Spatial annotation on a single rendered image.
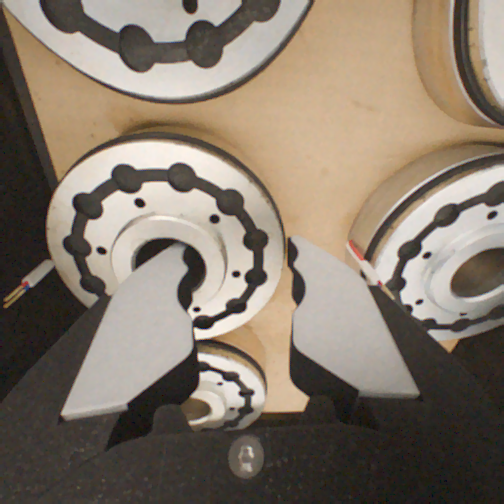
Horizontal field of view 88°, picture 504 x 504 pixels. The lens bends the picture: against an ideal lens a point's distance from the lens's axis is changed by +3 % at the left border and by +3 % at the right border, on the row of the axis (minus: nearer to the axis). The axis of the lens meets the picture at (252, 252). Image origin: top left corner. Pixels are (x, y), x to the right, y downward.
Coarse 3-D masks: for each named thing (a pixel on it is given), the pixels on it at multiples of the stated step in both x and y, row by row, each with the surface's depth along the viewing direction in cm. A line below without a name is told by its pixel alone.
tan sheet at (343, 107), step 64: (320, 0) 10; (384, 0) 10; (64, 64) 10; (320, 64) 11; (384, 64) 11; (64, 128) 11; (128, 128) 12; (192, 128) 12; (256, 128) 12; (320, 128) 12; (384, 128) 12; (448, 128) 12; (320, 192) 14; (256, 320) 18
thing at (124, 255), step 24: (144, 216) 10; (168, 216) 10; (120, 240) 10; (144, 240) 10; (192, 240) 10; (216, 240) 11; (120, 264) 11; (216, 264) 11; (192, 288) 12; (216, 288) 12
